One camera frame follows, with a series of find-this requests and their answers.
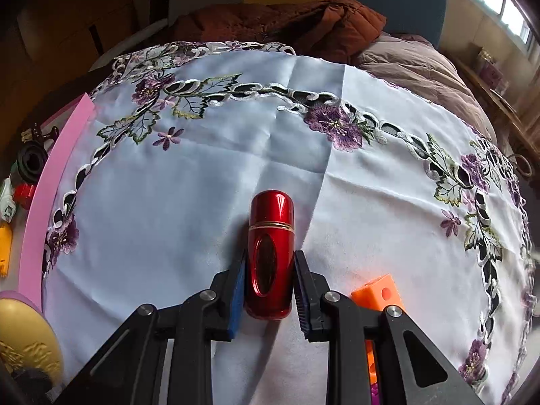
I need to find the red metallic cylinder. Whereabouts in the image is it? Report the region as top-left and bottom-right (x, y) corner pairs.
(244, 190), (295, 320)

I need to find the yellow-orange plastic piece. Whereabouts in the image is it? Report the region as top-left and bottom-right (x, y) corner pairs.
(0, 220), (13, 278)

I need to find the green white plug-in adapter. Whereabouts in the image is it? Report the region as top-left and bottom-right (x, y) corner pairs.
(0, 178), (17, 223)

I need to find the black grey cylinder cup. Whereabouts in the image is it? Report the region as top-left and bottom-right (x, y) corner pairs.
(17, 141), (48, 185)

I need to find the brown studded round object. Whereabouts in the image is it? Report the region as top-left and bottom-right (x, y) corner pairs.
(21, 124), (59, 144)

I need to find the orange plastic block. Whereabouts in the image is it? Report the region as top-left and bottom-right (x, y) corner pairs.
(351, 273), (405, 386)

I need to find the magenta plastic piece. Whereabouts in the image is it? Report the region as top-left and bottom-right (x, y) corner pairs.
(371, 382), (380, 405)

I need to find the floral embroidered white tablecloth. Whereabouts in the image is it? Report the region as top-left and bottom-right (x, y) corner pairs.
(42, 42), (536, 404)

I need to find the yellow embossed round object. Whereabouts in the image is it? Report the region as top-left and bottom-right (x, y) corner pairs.
(0, 298), (63, 386)

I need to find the pink shallow tray box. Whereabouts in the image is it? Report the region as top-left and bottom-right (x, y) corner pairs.
(1, 93), (95, 313)

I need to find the mauve pillow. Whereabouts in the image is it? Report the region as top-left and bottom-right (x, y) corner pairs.
(351, 32), (497, 143)

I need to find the wooden side shelf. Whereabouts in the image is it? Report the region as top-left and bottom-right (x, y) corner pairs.
(444, 51), (539, 170)

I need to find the rust red quilted jacket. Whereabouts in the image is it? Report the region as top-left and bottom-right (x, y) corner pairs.
(171, 0), (386, 64)

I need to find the purple gift box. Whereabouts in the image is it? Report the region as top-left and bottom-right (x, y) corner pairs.
(476, 49), (504, 89)

